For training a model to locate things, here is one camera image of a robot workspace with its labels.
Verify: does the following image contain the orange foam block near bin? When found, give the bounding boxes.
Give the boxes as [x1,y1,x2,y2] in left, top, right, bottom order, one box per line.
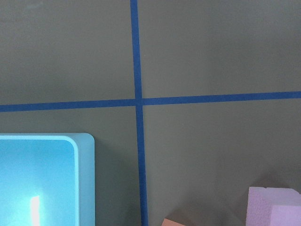
[161,218,185,226]

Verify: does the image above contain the light blue plastic bin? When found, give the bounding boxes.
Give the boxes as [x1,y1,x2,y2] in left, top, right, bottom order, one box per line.
[0,133,95,226]

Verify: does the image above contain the lilac foam block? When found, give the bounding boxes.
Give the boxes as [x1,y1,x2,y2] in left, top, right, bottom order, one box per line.
[246,187,301,226]

